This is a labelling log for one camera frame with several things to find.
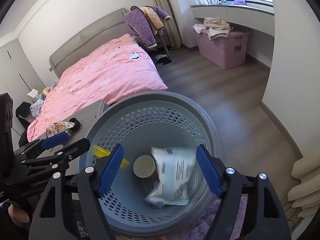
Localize pink duvet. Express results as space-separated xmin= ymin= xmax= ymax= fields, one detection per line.
xmin=27 ymin=34 xmax=167 ymax=141

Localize purple quilted jacket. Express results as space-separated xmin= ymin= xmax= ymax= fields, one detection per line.
xmin=124 ymin=5 xmax=171 ymax=50

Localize black clothes pile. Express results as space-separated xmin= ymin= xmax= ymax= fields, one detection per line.
xmin=15 ymin=102 xmax=31 ymax=129

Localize yellow plush toy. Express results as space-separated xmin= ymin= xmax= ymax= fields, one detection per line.
xmin=42 ymin=87 xmax=53 ymax=96

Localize beige curtain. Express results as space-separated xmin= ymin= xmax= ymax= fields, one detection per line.
xmin=145 ymin=0 xmax=183 ymax=49

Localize pink storage box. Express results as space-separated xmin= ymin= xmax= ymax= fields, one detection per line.
xmin=192 ymin=28 xmax=249 ymax=70

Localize white blue wet-wipe pack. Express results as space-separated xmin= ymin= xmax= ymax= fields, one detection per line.
xmin=151 ymin=147 xmax=196 ymax=206

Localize yellow plastic lid ring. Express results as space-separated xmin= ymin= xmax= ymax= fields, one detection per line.
xmin=92 ymin=144 xmax=131 ymax=169

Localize red patterned snack bag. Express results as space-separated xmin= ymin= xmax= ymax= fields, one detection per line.
xmin=46 ymin=121 xmax=75 ymax=138

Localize cream paper cup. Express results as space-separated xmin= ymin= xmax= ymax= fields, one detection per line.
xmin=133 ymin=155 xmax=157 ymax=179

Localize grey perforated trash basket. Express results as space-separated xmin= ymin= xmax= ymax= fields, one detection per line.
xmin=78 ymin=92 xmax=223 ymax=238

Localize cream radiator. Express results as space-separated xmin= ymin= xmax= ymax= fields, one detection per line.
xmin=287 ymin=147 xmax=320 ymax=218

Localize left hand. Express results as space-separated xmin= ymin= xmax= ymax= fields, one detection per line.
xmin=8 ymin=193 xmax=43 ymax=230

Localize black hair band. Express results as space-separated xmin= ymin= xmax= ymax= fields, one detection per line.
xmin=68 ymin=118 xmax=81 ymax=132

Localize beige clothes on box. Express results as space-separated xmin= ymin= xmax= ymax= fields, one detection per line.
xmin=193 ymin=17 xmax=233 ymax=40

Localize grey bed headboard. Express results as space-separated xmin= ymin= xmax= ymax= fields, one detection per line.
xmin=49 ymin=8 xmax=131 ymax=78

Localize light blue crumpled clothes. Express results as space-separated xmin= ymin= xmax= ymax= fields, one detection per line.
xmin=30 ymin=99 xmax=44 ymax=118

